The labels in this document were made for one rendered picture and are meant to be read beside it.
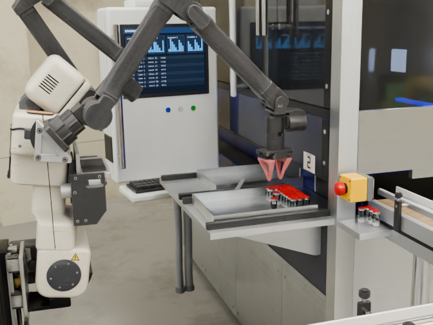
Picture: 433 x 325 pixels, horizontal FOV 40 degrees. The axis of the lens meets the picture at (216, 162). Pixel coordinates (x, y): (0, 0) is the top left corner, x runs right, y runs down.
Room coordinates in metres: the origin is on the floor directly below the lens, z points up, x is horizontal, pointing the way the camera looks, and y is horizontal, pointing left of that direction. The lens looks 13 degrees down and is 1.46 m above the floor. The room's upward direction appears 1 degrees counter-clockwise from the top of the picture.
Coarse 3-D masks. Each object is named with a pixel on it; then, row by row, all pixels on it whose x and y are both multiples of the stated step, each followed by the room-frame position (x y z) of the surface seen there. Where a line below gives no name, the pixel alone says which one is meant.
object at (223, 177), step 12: (216, 168) 2.34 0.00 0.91; (228, 168) 2.35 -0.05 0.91; (240, 168) 2.37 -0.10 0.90; (252, 168) 2.38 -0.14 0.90; (204, 180) 2.21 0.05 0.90; (216, 180) 2.27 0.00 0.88; (228, 180) 2.27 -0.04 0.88; (252, 180) 2.26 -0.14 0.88; (264, 180) 2.13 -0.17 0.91; (276, 180) 2.14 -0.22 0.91; (288, 180) 2.15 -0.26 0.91; (300, 180) 2.17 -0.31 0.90
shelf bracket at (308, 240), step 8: (272, 232) 1.80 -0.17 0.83; (280, 232) 1.81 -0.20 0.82; (288, 232) 1.82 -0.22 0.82; (296, 232) 1.83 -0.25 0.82; (304, 232) 1.84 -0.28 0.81; (312, 232) 1.85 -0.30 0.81; (320, 232) 1.85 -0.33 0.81; (256, 240) 1.79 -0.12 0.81; (264, 240) 1.80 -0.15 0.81; (272, 240) 1.80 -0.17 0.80; (280, 240) 1.81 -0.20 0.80; (288, 240) 1.82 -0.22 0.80; (296, 240) 1.83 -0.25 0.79; (304, 240) 1.84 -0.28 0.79; (312, 240) 1.85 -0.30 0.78; (320, 240) 1.85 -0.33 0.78; (288, 248) 1.82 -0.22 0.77; (296, 248) 1.83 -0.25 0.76; (304, 248) 1.84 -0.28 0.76; (312, 248) 1.85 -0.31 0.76; (320, 248) 1.86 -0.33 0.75
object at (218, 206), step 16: (208, 192) 1.98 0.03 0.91; (224, 192) 1.99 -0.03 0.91; (240, 192) 2.01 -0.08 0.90; (256, 192) 2.02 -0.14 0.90; (208, 208) 1.90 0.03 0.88; (224, 208) 1.89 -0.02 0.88; (240, 208) 1.89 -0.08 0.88; (256, 208) 1.89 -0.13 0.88; (288, 208) 1.78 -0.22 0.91; (304, 208) 1.80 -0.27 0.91
